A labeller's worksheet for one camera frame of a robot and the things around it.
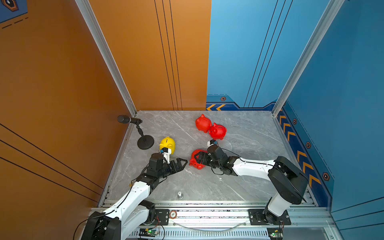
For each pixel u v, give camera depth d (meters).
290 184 0.46
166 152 0.78
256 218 0.72
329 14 0.71
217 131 0.97
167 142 0.92
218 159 0.68
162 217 0.74
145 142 1.00
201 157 0.78
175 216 0.75
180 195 0.77
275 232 0.71
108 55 0.86
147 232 0.71
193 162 0.83
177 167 0.74
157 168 0.67
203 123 1.02
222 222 0.73
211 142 0.81
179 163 0.74
